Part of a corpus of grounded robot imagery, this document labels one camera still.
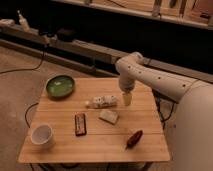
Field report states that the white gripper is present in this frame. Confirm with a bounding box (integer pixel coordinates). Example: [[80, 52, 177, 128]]
[[119, 82, 134, 106]]

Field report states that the white labelled bottle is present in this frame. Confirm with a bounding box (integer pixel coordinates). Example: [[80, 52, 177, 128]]
[[85, 95, 118, 109]]

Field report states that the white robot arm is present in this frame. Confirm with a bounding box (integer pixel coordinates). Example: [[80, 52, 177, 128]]
[[116, 52, 213, 171]]

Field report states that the white spray bottle background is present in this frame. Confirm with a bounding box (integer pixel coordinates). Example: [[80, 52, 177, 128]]
[[17, 11, 30, 31]]

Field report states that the beige sponge block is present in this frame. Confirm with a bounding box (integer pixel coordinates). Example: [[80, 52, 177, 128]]
[[99, 109, 119, 124]]

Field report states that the red brown packet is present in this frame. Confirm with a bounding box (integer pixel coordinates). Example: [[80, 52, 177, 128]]
[[126, 130, 143, 148]]

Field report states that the wooden table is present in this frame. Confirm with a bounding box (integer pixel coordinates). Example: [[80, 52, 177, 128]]
[[18, 78, 170, 163]]

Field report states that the brown chocolate bar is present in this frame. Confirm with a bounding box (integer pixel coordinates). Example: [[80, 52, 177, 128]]
[[75, 113, 87, 136]]

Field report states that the green bowl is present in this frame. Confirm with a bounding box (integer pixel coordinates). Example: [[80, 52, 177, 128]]
[[46, 75, 75, 99]]

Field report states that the black box on ledge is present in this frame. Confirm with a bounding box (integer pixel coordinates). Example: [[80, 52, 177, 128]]
[[56, 29, 76, 42]]

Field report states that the white cup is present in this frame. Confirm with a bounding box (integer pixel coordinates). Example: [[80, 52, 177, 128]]
[[30, 124, 55, 149]]

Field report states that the black cable right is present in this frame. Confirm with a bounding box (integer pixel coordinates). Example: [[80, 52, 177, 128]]
[[155, 96, 176, 130]]

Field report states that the black floor cable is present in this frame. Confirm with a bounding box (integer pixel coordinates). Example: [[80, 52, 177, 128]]
[[0, 46, 46, 76]]

